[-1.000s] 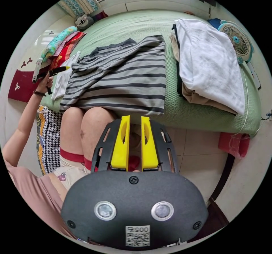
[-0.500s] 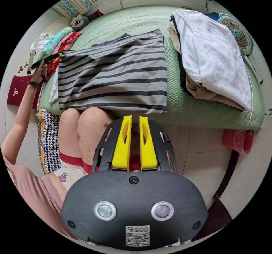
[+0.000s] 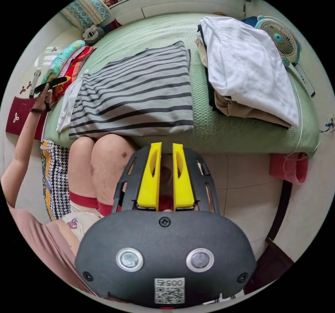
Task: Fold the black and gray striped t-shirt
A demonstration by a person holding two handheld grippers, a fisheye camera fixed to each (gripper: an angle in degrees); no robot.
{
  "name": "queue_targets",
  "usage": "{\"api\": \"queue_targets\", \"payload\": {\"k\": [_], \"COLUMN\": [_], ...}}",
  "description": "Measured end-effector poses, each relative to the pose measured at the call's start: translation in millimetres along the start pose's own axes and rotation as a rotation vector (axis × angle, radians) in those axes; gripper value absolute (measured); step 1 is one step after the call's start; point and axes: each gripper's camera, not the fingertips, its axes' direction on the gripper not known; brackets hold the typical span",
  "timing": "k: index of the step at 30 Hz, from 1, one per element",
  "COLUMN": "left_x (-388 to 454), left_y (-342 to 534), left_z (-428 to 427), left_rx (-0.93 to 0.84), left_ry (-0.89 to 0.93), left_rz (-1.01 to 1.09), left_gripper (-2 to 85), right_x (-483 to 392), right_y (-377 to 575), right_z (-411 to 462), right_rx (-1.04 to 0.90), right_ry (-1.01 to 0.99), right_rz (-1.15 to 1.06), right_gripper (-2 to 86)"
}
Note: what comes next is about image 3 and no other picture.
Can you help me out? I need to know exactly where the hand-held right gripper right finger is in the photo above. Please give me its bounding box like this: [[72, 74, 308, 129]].
[[172, 143, 195, 211]]

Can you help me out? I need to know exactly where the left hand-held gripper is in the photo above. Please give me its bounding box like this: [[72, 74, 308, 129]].
[[33, 76, 72, 112]]

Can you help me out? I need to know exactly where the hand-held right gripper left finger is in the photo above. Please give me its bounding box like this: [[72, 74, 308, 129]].
[[137, 142, 162, 211]]

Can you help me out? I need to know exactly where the person's left forearm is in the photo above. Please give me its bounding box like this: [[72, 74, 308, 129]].
[[0, 108, 45, 207]]

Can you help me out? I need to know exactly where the black and gray striped t-shirt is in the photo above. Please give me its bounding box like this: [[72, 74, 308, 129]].
[[68, 40, 194, 140]]

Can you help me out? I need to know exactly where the person's left hand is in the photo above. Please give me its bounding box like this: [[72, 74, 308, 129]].
[[31, 84, 53, 113]]

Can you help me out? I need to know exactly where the red and pink folded blanket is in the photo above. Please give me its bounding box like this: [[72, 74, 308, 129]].
[[50, 45, 98, 107]]

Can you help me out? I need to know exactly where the white garment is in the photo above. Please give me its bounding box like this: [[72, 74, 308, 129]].
[[56, 69, 91, 133]]

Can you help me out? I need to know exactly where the teal printed pillow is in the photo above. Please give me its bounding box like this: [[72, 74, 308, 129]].
[[43, 39, 86, 82]]

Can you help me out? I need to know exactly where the person's body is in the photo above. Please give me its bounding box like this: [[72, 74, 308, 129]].
[[6, 133, 139, 302]]

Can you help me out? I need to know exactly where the bed with green mat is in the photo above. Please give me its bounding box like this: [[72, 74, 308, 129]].
[[43, 12, 321, 157]]

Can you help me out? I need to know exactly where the gray plush toy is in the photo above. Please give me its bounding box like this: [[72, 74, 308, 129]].
[[82, 24, 106, 45]]

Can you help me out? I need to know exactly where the teal patterned curtain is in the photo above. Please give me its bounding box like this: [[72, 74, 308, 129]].
[[62, 0, 111, 29]]

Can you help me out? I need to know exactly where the houndstooth patterned cloth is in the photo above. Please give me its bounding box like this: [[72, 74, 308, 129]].
[[40, 140, 73, 222]]

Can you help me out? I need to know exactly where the red cloth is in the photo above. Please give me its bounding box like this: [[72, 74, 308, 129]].
[[269, 152, 310, 186]]

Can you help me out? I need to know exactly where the pile of clothes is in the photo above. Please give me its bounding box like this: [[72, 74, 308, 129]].
[[194, 16, 300, 130]]

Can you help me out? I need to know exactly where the blue and white fan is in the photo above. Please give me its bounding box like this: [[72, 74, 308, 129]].
[[254, 16, 316, 98]]

